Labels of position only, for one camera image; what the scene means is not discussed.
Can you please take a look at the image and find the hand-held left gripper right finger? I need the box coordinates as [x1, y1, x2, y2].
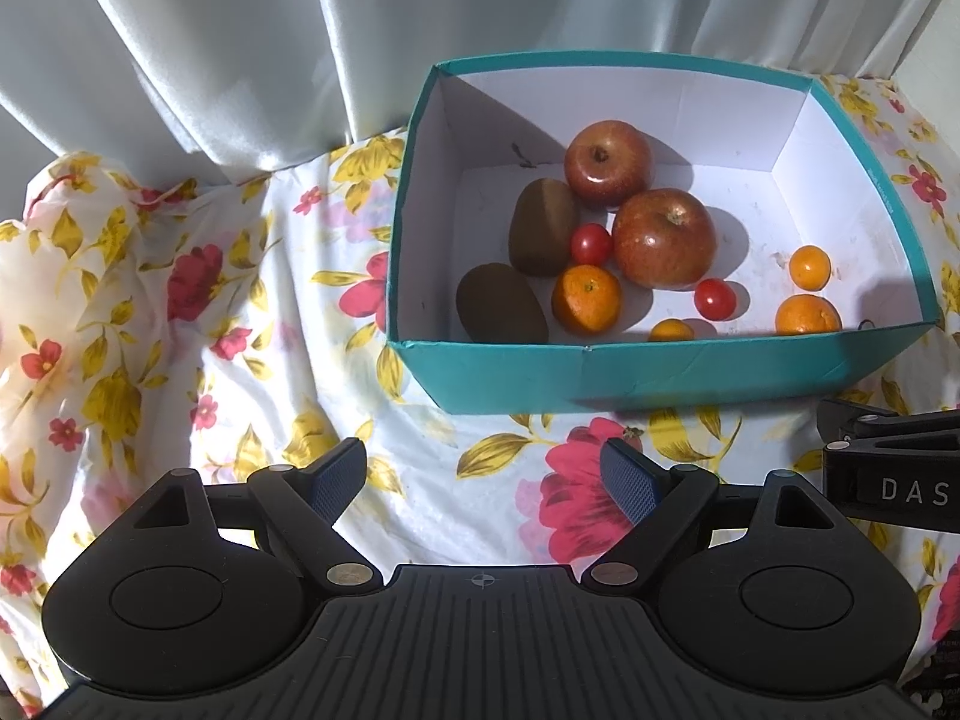
[581, 437, 845, 590]

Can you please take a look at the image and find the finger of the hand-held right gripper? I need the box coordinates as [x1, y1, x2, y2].
[850, 409, 960, 445]
[817, 398, 901, 442]

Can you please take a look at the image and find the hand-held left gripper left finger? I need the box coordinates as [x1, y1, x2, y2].
[112, 437, 382, 590]

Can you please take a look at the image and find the teal cardboard box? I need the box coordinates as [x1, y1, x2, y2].
[385, 52, 944, 415]

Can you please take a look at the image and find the red cherry tomato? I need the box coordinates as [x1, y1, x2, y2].
[693, 278, 738, 321]
[570, 223, 614, 267]

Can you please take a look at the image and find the large mandarin orange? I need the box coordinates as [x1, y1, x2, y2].
[551, 264, 623, 335]

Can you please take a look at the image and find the brown kiwi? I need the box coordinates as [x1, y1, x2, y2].
[455, 262, 550, 344]
[508, 178, 580, 277]

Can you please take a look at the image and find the large red apple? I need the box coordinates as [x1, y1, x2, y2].
[612, 187, 718, 290]

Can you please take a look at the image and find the small red apple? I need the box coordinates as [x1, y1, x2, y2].
[564, 120, 655, 209]

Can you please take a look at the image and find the floral tablecloth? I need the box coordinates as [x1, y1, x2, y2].
[0, 73, 960, 720]

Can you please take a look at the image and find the dark printed cloth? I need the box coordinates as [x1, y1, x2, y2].
[900, 645, 960, 720]

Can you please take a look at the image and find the white curtain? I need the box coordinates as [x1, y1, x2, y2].
[0, 0, 960, 188]

